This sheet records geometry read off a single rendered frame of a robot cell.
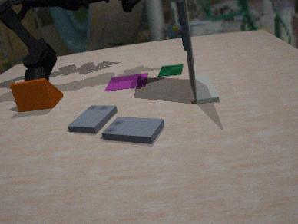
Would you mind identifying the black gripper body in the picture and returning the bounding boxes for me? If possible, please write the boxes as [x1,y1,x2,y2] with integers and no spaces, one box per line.
[105,0,132,12]

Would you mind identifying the magenta flat square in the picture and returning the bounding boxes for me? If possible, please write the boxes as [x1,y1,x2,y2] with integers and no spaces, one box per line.
[105,73,148,91]

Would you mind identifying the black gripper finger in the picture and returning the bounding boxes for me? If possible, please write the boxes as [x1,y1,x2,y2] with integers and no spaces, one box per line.
[131,0,141,8]

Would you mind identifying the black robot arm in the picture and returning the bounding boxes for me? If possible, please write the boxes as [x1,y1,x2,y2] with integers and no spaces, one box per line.
[0,0,102,82]

